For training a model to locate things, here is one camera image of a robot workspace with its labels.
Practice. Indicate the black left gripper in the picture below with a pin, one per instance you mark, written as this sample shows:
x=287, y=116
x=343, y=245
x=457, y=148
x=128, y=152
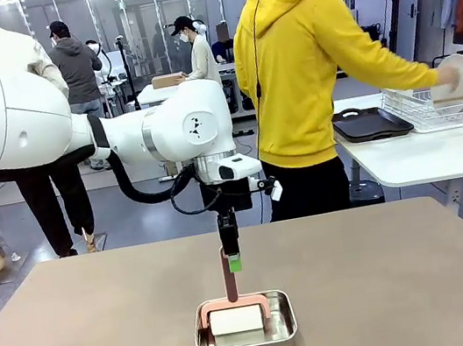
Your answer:
x=235, y=194

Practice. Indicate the person right forearm yellow sleeve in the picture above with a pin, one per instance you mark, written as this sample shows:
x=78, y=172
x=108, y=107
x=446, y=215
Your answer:
x=409, y=67

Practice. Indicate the person right hand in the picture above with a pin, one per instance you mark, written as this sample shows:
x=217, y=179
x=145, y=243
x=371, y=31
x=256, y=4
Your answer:
x=449, y=79

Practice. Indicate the pink lint roller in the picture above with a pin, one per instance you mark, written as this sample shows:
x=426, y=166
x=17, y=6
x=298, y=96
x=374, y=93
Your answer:
x=236, y=319

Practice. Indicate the person in grey hoodie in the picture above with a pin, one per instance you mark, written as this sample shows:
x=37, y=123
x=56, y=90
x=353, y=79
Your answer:
x=76, y=70

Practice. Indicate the black light stand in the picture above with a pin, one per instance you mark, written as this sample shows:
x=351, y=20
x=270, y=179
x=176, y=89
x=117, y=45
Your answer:
x=396, y=16

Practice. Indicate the person in yellow hoodie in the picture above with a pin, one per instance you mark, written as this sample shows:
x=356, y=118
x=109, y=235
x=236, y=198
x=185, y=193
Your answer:
x=292, y=60

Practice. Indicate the cardboard box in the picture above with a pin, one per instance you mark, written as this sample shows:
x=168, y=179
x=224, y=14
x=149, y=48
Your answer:
x=169, y=80

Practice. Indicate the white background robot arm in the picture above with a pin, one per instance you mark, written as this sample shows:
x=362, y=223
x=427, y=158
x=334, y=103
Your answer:
x=102, y=57

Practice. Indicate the white side table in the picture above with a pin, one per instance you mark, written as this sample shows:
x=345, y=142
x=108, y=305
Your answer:
x=424, y=154

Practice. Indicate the black serving tray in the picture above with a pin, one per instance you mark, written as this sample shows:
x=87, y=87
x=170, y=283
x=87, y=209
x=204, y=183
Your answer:
x=370, y=127

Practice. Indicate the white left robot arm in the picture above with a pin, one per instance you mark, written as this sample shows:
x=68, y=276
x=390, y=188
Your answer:
x=4, y=117

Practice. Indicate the black round stool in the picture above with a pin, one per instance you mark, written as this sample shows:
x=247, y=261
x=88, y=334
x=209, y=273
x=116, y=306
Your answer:
x=366, y=192

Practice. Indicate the seated person in blue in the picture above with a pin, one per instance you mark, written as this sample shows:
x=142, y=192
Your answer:
x=223, y=47

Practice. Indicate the person in white top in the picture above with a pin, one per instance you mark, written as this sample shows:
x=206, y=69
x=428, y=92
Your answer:
x=204, y=62

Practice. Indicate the black camera tripod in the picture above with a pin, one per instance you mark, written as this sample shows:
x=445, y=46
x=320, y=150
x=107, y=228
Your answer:
x=128, y=75

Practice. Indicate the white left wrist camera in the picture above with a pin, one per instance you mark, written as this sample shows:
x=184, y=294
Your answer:
x=278, y=192

